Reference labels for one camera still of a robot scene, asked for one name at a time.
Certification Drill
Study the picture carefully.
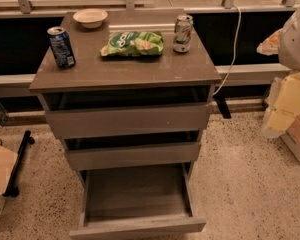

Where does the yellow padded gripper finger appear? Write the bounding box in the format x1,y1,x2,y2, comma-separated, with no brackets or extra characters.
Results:
261,72,300,138

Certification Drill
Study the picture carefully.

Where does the grey bottom drawer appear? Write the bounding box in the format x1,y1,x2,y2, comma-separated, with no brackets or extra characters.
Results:
70,164,205,240

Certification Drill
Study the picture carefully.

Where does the grey drawer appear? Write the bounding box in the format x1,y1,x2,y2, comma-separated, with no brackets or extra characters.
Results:
65,130,201,170
46,85,210,139
70,164,205,240

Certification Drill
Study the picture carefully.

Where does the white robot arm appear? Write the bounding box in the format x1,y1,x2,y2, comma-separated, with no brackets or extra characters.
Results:
257,6,300,138

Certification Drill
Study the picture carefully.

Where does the grey drawer cabinet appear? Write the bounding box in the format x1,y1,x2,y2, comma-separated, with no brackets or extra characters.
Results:
30,9,220,181

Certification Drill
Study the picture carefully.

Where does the grey middle drawer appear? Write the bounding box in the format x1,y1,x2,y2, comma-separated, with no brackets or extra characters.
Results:
65,130,201,170

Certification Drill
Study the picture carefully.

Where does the grey top drawer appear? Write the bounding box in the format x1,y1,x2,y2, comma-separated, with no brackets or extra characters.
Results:
46,85,210,139

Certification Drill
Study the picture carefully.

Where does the white green soda can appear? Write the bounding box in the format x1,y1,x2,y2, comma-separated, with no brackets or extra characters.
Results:
173,14,193,53

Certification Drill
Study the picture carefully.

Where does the green chip bag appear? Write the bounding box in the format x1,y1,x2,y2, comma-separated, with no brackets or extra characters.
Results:
100,31,164,57

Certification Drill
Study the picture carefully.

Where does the white paper bowl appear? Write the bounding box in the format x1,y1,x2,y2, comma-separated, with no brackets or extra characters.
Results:
73,8,108,29

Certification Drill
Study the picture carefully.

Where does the blue soda can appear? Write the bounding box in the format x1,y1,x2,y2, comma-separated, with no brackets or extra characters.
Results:
47,26,76,68

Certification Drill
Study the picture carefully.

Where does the black metal stand leg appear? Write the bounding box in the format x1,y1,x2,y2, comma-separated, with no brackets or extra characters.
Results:
2,130,35,197

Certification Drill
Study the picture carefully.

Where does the wooden board on left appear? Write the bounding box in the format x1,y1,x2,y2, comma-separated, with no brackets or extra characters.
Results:
0,145,17,195

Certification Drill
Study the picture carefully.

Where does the black bracket behind cabinet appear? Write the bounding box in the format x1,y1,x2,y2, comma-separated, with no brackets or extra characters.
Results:
214,94,231,119

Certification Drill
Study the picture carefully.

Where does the white power cable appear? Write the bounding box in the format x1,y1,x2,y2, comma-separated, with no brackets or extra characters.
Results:
212,4,242,97

